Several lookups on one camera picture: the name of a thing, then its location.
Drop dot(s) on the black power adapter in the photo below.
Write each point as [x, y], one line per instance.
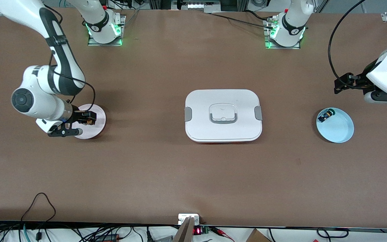
[108, 237]

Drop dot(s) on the light blue round plate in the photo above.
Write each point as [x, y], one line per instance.
[338, 129]

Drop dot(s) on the white box with grey clips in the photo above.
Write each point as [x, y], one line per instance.
[223, 131]

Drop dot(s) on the whitish pink round plate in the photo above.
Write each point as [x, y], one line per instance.
[94, 132]

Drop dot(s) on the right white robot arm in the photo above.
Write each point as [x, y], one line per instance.
[35, 104]

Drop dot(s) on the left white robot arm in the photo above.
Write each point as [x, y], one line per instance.
[291, 20]

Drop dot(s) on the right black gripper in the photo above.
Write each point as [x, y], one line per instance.
[77, 116]

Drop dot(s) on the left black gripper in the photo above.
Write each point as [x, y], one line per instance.
[360, 81]

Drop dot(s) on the brown cardboard piece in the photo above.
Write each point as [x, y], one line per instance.
[257, 237]

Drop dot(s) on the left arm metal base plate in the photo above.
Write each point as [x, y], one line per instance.
[269, 46]

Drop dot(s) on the white socket box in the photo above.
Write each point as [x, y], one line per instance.
[180, 218]

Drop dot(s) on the aluminium profile bar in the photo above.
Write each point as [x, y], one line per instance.
[184, 233]

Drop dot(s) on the red and black clip leads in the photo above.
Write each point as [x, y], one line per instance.
[222, 233]

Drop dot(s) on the red LED display module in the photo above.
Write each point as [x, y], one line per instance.
[197, 231]

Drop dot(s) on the metal frame with lights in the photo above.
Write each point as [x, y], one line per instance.
[197, 5]

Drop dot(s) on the small black blue object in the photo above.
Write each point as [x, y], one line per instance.
[324, 116]

